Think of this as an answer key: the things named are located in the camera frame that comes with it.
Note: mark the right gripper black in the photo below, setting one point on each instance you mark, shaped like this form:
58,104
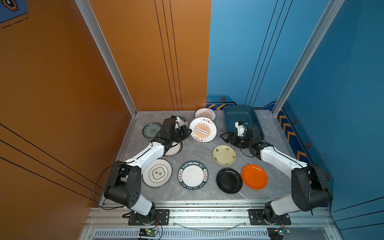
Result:
230,134

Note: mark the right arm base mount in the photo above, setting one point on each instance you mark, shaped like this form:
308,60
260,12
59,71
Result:
266,217

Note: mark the aluminium corner post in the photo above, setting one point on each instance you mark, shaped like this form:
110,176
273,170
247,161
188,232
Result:
101,42
317,36

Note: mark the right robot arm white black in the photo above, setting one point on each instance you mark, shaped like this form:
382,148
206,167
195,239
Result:
309,187

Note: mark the cream yellow plate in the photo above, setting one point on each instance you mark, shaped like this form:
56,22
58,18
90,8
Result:
224,155

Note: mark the white orange sunburst plate back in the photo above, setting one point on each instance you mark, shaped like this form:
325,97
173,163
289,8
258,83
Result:
206,113

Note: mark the right green circuit board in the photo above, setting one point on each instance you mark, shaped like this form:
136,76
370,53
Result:
276,234

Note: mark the white orange sunburst plate front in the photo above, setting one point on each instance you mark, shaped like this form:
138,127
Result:
204,130

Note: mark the teal plastic bin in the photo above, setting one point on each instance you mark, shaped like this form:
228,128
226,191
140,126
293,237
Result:
246,114

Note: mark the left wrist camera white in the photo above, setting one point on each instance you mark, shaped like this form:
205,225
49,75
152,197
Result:
179,122

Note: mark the white orange sunburst plate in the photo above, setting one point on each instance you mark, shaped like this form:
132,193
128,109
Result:
204,130
206,113

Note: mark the white plate flower outline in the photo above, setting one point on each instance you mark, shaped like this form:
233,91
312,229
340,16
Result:
158,173

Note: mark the right aluminium corner post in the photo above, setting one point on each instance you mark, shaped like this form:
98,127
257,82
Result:
317,36

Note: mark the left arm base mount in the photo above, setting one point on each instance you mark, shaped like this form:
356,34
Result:
157,216

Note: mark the aluminium frame rail front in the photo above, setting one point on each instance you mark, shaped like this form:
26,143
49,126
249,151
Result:
209,213

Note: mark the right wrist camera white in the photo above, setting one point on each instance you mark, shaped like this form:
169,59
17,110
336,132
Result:
241,127

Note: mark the black plate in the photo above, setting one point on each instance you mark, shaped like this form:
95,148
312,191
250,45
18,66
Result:
229,181

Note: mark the white plate dark green rim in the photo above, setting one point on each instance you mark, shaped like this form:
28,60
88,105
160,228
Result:
186,122

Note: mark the green circuit board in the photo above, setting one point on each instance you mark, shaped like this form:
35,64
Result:
149,234
276,234

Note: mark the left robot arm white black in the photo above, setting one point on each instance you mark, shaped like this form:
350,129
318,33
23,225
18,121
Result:
123,185

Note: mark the small green patterned plate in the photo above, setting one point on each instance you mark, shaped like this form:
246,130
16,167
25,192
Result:
150,130

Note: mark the white plate green lettered rim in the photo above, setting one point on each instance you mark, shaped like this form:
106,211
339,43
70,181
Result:
193,175

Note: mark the left green circuit board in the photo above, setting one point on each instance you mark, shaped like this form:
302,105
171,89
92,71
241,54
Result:
149,234

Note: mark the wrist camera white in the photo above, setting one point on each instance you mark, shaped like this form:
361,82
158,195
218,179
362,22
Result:
179,122
241,127

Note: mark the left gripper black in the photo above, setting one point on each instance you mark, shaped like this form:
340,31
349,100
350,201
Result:
182,129

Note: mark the left aluminium corner post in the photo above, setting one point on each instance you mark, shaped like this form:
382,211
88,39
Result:
101,42

